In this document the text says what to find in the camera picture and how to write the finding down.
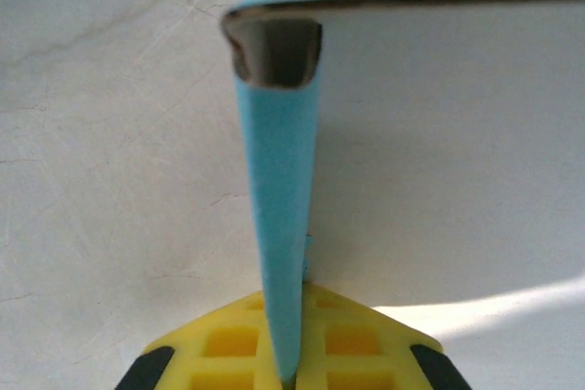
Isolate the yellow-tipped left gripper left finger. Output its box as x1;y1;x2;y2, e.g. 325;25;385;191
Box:
113;289;282;390

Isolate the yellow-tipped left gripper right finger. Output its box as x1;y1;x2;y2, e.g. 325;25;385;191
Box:
296;282;474;390

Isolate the blue and white paper box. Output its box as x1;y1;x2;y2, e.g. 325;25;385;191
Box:
218;0;585;387

